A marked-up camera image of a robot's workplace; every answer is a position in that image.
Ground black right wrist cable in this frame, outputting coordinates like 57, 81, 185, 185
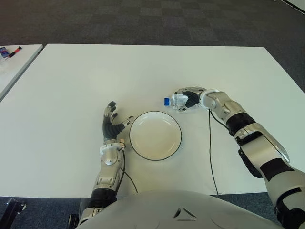
208, 109, 220, 197

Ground grey robot torso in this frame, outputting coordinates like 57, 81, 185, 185
76, 190, 284, 229

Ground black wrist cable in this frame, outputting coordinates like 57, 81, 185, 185
119, 148, 139, 193
208, 109, 220, 197

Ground white side table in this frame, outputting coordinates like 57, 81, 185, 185
0, 44, 44, 102

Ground white plate black rim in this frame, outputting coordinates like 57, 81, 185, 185
129, 111, 183, 161

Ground clear water bottle blue cap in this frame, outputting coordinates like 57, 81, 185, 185
163, 94, 189, 111

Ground red black marker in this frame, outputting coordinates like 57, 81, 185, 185
8, 46, 23, 59

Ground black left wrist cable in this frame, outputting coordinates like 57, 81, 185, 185
119, 148, 139, 193

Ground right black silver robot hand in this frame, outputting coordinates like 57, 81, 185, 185
174, 86, 207, 113

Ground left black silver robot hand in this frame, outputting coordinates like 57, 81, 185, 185
101, 101, 134, 142

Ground black table foot caster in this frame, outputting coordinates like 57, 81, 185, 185
5, 197, 26, 217

